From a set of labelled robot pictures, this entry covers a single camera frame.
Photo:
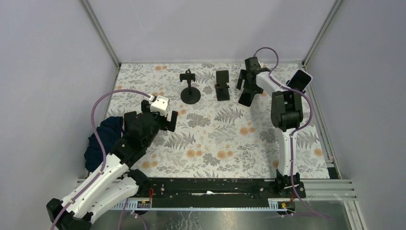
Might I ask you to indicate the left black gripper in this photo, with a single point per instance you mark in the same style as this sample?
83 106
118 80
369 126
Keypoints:
159 116

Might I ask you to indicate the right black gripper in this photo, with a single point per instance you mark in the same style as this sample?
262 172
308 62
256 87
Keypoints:
243 75

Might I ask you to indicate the small black phone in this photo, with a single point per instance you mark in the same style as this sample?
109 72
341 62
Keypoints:
222 78

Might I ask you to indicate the black folding phone stand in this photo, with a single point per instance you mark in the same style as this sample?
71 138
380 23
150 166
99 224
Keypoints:
222 92

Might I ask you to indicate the lilac-cased phone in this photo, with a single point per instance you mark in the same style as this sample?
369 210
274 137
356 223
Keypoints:
300 80

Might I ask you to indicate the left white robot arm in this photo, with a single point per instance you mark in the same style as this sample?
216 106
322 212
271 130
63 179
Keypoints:
114 180

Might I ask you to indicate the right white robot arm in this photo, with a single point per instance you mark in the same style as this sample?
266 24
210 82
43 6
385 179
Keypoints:
286 116

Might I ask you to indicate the floral table mat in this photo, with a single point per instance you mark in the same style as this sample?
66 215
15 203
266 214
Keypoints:
212 139

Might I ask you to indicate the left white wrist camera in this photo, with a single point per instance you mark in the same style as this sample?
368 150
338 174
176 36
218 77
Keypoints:
159 104

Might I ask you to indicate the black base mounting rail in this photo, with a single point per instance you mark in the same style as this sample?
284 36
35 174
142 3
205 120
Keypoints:
180 193

